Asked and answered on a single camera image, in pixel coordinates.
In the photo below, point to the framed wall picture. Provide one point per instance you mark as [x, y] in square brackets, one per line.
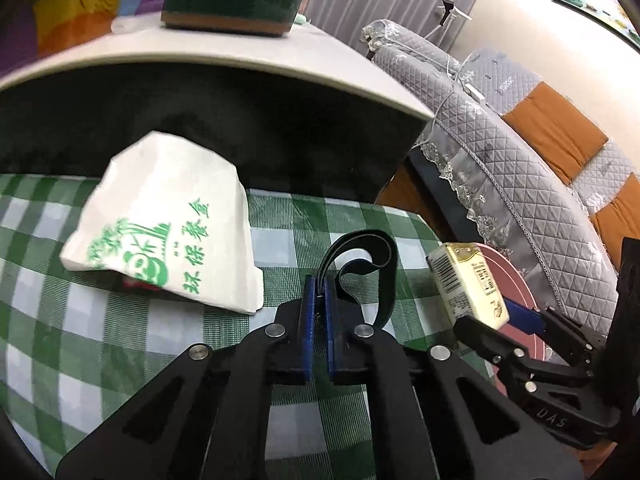
[595, 0]

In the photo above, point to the green brown box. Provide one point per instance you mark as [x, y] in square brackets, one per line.
[232, 5]

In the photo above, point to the green checkered tablecloth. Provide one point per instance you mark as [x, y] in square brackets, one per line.
[50, 335]

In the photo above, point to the orange cushion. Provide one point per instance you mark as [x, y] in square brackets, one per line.
[555, 127]
[617, 215]

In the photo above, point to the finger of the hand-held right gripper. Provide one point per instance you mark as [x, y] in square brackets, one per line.
[527, 316]
[482, 335]

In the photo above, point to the yellow paper box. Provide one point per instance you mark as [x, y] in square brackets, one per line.
[467, 282]

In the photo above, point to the white power strip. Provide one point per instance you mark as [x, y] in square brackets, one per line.
[473, 92]

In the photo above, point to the pink plastic basin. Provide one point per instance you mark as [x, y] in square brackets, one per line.
[515, 290]

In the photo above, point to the white coffee table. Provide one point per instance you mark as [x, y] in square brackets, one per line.
[225, 105]

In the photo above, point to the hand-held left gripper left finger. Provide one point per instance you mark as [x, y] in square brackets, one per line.
[307, 322]

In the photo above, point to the white paper bag green print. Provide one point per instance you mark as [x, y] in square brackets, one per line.
[165, 220]

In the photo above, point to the white floor stand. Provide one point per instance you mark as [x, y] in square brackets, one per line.
[448, 12]

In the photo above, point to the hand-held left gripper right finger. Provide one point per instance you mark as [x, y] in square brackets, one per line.
[331, 327]

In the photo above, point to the sofa with grey quilted cover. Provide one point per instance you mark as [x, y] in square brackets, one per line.
[500, 160]

